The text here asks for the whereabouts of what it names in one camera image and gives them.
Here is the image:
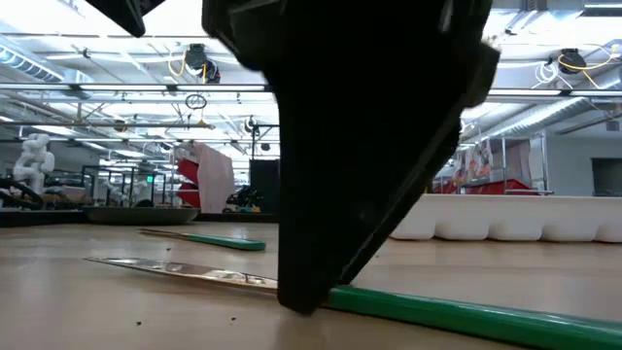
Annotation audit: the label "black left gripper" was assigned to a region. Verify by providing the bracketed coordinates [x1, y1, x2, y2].
[201, 0, 501, 108]

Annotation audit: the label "gold knife green handle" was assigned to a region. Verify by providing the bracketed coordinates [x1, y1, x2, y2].
[85, 256, 622, 350]
[140, 227, 267, 253]

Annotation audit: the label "colourful posters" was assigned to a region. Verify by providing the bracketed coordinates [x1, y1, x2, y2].
[459, 139, 494, 182]

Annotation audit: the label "white cutlery organizer tray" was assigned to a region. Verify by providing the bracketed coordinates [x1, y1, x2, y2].
[391, 192, 622, 243]

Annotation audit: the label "metal shelf rack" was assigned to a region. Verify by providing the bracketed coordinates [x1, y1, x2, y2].
[451, 134, 553, 196]

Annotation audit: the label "dark machine with green parts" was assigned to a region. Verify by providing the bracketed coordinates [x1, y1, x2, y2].
[223, 186, 263, 214]

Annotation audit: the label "pink panel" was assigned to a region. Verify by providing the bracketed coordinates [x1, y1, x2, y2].
[192, 142, 236, 214]

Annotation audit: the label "black monitor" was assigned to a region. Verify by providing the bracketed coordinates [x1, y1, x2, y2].
[591, 157, 622, 198]

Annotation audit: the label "overhead light bar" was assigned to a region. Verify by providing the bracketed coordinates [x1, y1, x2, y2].
[0, 83, 622, 97]

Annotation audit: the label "silver air duct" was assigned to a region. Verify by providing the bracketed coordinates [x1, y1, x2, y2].
[0, 46, 67, 84]
[461, 95, 622, 145]

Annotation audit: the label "black frame rack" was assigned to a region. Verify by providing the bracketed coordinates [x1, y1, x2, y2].
[81, 164, 169, 208]

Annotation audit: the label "black table edge rail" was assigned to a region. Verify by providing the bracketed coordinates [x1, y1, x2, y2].
[0, 208, 281, 228]

